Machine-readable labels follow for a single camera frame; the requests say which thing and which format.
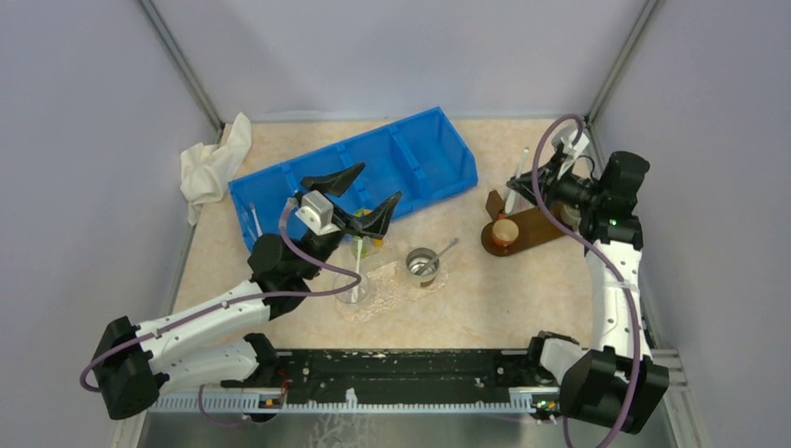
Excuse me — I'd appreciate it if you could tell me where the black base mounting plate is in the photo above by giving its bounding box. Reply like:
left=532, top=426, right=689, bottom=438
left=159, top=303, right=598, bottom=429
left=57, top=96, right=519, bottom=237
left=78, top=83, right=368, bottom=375
left=220, top=347, right=566, bottom=413

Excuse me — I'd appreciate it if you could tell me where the yellow green tube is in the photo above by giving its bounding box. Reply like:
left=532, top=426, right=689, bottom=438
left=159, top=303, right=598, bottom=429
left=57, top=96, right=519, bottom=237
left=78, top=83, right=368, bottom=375
left=352, top=237, right=374, bottom=259

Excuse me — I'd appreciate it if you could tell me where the orange ceramic mug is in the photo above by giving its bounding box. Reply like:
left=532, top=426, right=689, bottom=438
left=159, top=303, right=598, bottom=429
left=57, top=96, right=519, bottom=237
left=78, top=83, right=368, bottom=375
left=492, top=217, right=520, bottom=247

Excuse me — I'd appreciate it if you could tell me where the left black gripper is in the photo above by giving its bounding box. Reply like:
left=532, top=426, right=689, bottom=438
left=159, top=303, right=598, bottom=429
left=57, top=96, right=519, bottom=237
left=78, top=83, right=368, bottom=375
left=297, top=162, right=402, bottom=280

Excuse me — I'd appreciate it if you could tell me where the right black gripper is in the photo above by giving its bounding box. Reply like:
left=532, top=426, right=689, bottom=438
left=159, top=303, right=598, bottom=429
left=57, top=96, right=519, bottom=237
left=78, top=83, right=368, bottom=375
left=508, top=152, right=604, bottom=213

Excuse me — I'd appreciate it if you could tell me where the clear glass cup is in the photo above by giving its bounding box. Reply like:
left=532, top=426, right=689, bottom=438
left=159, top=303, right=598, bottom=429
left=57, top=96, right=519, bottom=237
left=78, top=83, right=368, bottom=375
left=333, top=273, right=373, bottom=305

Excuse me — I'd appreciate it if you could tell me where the brown wooden tray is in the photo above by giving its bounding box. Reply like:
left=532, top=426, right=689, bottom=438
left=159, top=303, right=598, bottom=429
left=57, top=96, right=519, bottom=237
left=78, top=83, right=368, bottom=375
left=480, top=189, right=565, bottom=257

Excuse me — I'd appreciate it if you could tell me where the white ceramic cup cork base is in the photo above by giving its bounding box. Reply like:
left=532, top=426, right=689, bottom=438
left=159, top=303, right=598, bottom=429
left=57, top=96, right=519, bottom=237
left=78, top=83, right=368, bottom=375
left=560, top=204, right=581, bottom=231

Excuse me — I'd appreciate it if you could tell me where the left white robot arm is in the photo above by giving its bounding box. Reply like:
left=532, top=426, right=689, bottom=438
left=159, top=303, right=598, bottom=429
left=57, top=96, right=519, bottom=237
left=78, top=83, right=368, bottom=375
left=79, top=162, right=402, bottom=420

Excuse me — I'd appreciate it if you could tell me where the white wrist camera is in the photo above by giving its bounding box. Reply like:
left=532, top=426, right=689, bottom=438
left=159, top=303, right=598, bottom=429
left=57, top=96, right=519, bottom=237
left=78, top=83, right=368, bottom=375
left=551, top=125, right=590, bottom=179
left=297, top=190, right=340, bottom=236

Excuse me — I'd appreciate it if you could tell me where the blue divided plastic bin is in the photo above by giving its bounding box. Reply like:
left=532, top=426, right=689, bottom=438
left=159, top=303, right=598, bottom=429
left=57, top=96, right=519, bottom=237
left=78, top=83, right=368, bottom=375
left=229, top=107, right=479, bottom=249

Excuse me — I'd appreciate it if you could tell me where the aluminium frame rail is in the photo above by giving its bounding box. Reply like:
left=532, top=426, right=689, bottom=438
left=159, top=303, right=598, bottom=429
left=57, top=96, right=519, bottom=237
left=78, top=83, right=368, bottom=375
left=126, top=349, right=688, bottom=414

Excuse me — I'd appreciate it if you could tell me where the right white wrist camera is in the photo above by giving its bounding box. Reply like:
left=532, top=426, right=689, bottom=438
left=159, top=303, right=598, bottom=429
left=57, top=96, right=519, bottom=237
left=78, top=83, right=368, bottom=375
left=551, top=125, right=590, bottom=179

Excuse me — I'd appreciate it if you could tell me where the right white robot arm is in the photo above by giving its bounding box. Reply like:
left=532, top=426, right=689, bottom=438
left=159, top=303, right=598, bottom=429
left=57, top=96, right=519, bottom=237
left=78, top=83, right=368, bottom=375
left=507, top=151, right=669, bottom=434

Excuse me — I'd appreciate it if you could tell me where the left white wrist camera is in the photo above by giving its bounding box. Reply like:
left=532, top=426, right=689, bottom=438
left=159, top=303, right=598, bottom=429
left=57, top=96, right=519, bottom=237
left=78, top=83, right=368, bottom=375
left=297, top=190, right=340, bottom=236

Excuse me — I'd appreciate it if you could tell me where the white crumpled cloth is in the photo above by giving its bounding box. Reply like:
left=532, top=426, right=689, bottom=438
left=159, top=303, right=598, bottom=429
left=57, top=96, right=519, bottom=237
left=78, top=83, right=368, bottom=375
left=180, top=113, right=252, bottom=226

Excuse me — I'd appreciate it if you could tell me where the clear textured oval tray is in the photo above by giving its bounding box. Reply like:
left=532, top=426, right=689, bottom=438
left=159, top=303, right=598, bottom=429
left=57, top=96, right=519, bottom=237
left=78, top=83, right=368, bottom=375
left=335, top=261, right=450, bottom=324

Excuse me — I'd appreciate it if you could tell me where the silver metal cup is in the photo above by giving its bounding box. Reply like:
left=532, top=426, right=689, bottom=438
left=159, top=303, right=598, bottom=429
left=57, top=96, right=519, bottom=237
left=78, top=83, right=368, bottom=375
left=405, top=247, right=439, bottom=287

